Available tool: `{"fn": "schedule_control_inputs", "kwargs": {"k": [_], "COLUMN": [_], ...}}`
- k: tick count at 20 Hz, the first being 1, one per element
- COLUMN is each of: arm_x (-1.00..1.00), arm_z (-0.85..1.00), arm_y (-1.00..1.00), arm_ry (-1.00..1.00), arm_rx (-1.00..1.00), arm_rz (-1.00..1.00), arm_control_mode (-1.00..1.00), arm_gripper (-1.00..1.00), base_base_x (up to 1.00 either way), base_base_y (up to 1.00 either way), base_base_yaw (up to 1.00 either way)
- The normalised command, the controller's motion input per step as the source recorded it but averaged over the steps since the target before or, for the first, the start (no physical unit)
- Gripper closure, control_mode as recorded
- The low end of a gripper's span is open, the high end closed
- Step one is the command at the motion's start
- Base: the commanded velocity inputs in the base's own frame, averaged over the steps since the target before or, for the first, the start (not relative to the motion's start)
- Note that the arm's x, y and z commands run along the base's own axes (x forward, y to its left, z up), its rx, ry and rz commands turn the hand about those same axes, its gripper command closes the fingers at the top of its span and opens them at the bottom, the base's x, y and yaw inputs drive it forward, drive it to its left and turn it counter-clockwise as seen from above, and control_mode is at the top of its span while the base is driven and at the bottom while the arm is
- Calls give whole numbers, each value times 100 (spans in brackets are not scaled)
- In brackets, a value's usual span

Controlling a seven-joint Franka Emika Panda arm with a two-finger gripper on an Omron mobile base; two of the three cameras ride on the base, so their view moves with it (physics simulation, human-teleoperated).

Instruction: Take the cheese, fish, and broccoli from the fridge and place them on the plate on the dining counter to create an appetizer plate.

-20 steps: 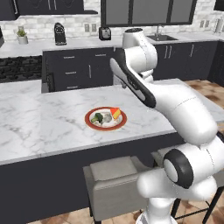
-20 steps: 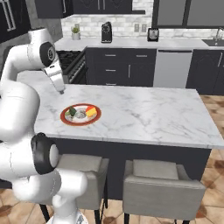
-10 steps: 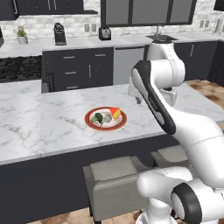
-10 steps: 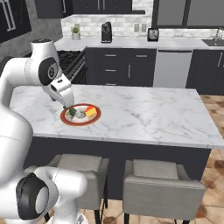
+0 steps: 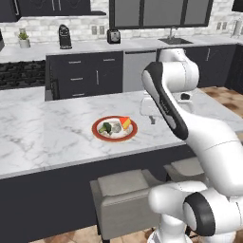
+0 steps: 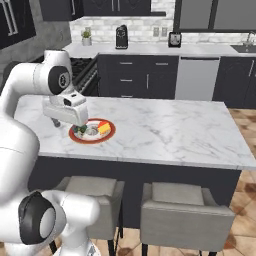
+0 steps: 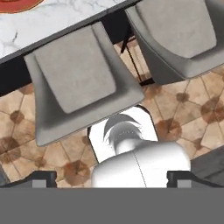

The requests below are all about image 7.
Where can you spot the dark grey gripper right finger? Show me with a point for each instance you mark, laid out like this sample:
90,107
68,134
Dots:
179,176

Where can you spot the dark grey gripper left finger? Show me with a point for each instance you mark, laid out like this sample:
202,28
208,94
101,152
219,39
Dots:
43,176

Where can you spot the marble top dining counter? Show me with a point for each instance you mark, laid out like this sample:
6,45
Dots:
11,77

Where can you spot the orange red plate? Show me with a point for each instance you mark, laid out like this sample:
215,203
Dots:
17,5

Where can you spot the dark grey cabinet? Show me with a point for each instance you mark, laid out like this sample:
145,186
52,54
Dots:
210,166

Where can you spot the white and black round thing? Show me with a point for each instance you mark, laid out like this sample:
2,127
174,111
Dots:
140,163

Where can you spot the grey upholstered stool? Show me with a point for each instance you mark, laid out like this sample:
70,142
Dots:
178,26
75,70

